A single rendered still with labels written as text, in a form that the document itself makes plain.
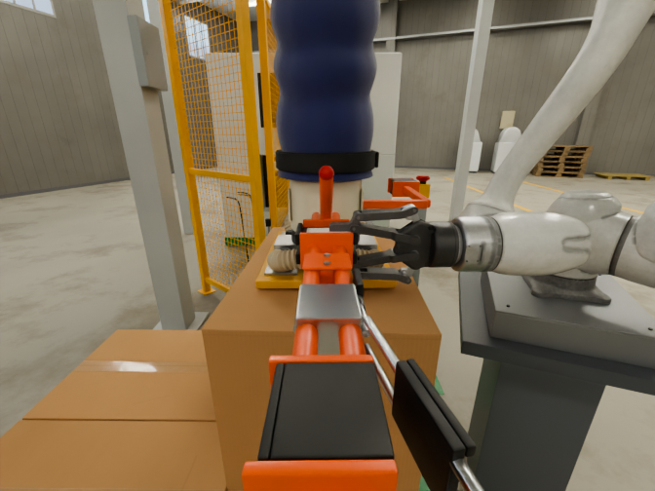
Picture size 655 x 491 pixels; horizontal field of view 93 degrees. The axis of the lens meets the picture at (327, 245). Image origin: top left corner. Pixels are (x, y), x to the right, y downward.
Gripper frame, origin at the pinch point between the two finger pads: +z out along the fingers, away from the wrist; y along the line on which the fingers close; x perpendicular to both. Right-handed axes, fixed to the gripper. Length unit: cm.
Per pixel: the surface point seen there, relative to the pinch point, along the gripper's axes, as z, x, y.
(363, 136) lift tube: -7.5, 19.0, -16.4
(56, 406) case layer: 75, 19, 53
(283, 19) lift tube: 7.5, 19.0, -36.4
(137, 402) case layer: 53, 20, 53
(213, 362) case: 19.9, -3.4, 20.3
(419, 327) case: -15.4, -3.4, 13.6
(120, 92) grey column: 103, 129, -37
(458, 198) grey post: -168, 337, 61
